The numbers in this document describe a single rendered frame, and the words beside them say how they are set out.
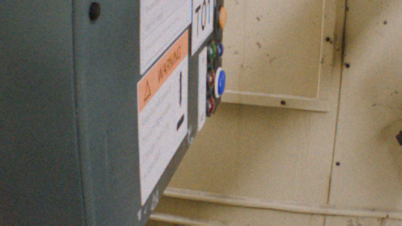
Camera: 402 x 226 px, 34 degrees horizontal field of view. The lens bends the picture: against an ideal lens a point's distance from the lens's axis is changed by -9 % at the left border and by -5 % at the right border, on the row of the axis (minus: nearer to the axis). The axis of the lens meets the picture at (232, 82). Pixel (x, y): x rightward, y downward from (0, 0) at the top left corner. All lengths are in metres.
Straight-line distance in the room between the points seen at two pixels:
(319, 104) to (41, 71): 1.20
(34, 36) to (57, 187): 0.10
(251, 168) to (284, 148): 0.10
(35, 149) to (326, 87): 1.18
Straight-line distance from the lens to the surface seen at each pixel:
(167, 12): 0.58
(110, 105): 0.46
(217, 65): 0.82
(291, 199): 1.70
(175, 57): 0.62
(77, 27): 0.40
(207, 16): 0.74
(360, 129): 1.60
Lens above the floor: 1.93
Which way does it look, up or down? 20 degrees down
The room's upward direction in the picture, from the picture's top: 2 degrees clockwise
